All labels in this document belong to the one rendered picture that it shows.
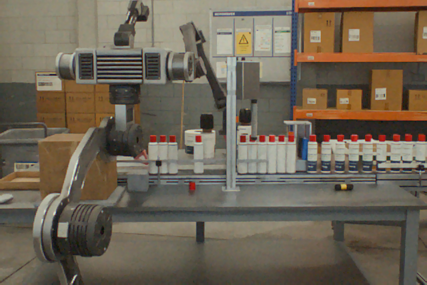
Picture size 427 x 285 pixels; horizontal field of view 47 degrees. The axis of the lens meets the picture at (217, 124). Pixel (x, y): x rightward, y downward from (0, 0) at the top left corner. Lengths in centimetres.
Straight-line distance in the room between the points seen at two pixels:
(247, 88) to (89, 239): 114
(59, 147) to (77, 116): 385
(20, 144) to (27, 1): 380
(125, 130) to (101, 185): 31
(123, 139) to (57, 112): 415
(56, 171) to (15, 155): 251
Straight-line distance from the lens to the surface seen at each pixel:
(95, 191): 231
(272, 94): 706
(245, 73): 244
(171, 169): 264
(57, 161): 233
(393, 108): 639
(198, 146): 261
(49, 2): 804
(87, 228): 174
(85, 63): 216
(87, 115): 612
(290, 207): 226
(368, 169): 277
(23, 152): 481
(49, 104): 626
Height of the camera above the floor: 145
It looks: 7 degrees down
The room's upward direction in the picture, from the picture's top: straight up
